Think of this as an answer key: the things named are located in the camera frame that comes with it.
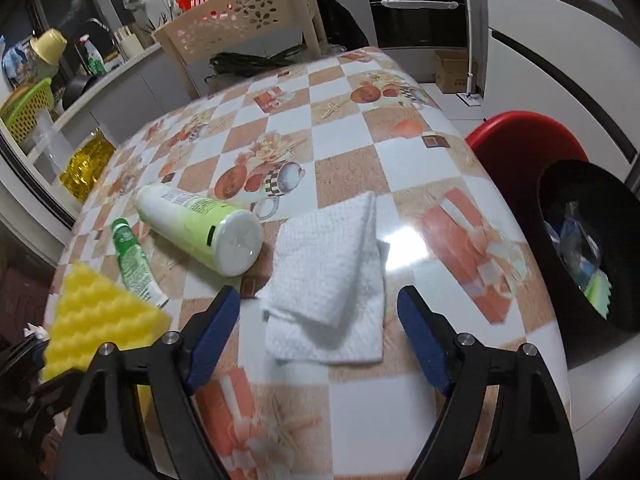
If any yellow wavy sponge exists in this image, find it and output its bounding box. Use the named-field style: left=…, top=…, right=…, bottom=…
left=42, top=263, right=171, bottom=382

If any beige perforated chair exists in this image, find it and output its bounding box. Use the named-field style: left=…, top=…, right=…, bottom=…
left=155, top=0, right=329, bottom=100

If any white refrigerator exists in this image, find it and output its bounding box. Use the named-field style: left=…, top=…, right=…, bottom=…
left=484, top=0, right=639, bottom=186

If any green tube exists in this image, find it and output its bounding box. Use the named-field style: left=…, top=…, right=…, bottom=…
left=111, top=218, right=168, bottom=309

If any white paper towel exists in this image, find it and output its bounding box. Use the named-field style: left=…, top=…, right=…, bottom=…
left=259, top=192, right=385, bottom=364

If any red plastic stool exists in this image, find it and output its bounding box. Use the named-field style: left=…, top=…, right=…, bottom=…
left=465, top=110, right=588, bottom=202

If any green wavy sponge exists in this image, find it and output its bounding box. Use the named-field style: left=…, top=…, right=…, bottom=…
left=584, top=270, right=611, bottom=318

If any spray bottle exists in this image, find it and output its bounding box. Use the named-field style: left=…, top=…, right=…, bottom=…
left=78, top=34, right=107, bottom=76

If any yellow bowl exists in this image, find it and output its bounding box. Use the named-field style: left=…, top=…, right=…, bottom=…
left=29, top=28, right=67, bottom=66

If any green yellow colander basket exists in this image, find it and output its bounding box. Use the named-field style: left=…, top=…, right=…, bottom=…
left=1, top=78, right=54, bottom=143

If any light green drink bottle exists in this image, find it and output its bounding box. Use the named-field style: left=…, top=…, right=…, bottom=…
left=136, top=183, right=262, bottom=278

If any black built-in oven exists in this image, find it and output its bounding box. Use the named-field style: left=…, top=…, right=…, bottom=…
left=369, top=0, right=468, bottom=49

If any black trash bin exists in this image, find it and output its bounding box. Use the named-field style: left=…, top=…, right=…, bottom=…
left=522, top=159, right=639, bottom=367

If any gold foil bag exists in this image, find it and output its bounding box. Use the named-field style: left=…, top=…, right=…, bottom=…
left=58, top=128, right=115, bottom=204

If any blue plastic bag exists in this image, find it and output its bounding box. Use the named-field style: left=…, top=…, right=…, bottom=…
left=544, top=202, right=602, bottom=291

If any cardboard box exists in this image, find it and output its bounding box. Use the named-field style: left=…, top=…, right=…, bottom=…
left=435, top=50, right=469, bottom=94

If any black pot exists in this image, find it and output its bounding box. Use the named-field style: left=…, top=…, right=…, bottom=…
left=62, top=75, right=100, bottom=110

